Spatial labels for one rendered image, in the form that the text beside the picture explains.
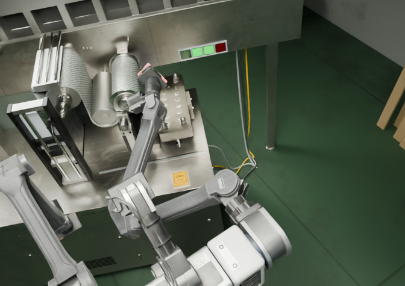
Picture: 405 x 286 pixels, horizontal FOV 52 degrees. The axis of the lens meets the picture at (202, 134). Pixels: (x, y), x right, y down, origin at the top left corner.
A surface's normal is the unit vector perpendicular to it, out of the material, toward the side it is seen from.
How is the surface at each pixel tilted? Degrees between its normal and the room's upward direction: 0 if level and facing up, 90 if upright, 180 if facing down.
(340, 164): 0
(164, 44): 90
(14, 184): 44
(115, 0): 90
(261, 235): 0
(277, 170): 0
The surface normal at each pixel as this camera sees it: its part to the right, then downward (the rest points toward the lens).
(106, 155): -0.12, -0.63
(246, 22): 0.15, 0.76
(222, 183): -0.40, -0.42
